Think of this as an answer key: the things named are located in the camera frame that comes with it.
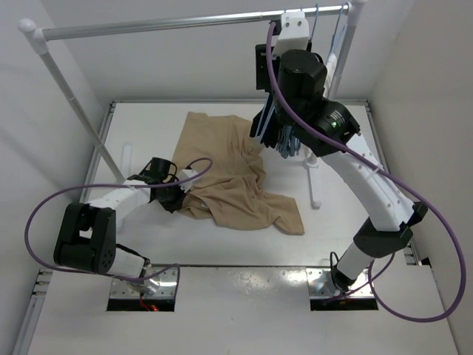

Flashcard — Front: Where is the black garment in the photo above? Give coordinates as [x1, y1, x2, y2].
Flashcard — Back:
[250, 93, 292, 155]

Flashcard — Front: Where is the white clothes rack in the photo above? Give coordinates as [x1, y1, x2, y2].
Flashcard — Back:
[17, 0, 370, 210]

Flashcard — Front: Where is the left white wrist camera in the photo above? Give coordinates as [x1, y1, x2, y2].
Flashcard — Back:
[176, 169, 200, 193]

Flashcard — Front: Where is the light blue garment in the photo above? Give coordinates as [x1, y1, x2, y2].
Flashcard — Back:
[275, 125, 304, 160]

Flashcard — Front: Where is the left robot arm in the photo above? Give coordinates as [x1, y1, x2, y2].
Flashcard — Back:
[53, 158, 184, 285]

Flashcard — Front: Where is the light blue plastic hanger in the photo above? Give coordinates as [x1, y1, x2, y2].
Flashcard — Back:
[254, 93, 275, 143]

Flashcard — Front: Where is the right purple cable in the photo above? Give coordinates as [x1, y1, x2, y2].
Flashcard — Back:
[266, 21, 468, 322]

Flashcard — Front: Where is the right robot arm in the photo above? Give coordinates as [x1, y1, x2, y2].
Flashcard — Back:
[250, 44, 428, 293]

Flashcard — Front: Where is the blue hanger with white garment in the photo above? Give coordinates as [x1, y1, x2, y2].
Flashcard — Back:
[327, 1, 350, 57]

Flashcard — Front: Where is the beige t shirt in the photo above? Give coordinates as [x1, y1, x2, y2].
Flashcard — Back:
[172, 112, 304, 235]

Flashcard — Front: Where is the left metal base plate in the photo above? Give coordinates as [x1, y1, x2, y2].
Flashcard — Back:
[109, 264, 180, 300]

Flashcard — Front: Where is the purple cable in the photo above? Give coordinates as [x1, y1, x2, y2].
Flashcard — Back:
[266, 21, 468, 322]
[24, 158, 214, 297]

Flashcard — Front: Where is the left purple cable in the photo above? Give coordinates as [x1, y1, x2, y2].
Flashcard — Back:
[24, 158, 214, 297]

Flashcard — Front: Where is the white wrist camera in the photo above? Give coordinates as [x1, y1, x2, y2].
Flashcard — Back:
[176, 169, 200, 193]
[273, 11, 310, 56]

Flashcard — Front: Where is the white checked garment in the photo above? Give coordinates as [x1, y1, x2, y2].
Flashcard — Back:
[323, 53, 338, 98]

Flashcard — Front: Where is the metal base plate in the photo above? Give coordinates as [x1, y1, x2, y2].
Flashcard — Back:
[306, 267, 374, 300]
[109, 264, 180, 300]

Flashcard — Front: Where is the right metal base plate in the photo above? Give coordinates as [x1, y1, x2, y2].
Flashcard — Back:
[306, 267, 374, 300]

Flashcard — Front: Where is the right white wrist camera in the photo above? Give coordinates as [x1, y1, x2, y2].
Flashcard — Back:
[273, 11, 310, 56]

